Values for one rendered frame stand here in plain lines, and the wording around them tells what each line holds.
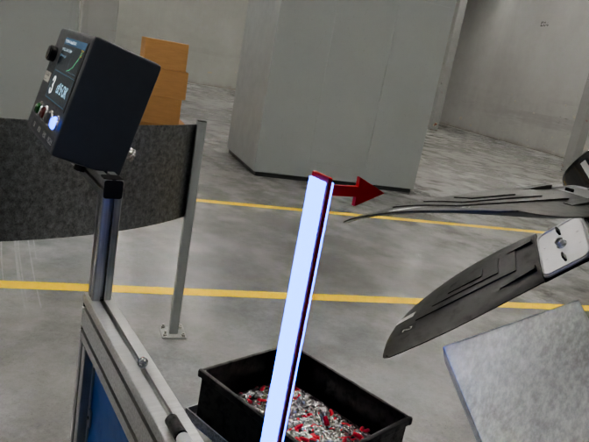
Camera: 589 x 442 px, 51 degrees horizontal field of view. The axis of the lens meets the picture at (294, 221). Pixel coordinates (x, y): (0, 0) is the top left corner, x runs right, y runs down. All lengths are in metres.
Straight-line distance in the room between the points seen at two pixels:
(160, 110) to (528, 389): 8.06
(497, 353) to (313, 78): 6.16
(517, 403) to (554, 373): 0.05
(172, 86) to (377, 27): 2.98
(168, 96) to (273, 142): 2.28
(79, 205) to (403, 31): 5.38
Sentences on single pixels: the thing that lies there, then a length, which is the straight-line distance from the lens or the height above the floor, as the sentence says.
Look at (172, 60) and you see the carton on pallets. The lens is 8.52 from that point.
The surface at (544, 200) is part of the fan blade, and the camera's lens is 0.64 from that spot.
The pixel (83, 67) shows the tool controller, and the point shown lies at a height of 1.21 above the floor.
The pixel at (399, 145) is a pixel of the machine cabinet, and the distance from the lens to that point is 7.28.
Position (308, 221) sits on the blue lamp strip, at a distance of 0.48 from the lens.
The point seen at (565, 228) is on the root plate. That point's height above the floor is 1.13.
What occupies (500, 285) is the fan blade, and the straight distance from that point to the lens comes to 0.82.
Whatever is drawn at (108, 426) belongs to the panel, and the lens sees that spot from 1.00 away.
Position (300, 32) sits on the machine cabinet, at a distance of 6.68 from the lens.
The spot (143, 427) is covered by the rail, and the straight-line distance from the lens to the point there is 0.78.
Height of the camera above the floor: 1.27
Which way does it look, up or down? 14 degrees down
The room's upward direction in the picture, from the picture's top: 10 degrees clockwise
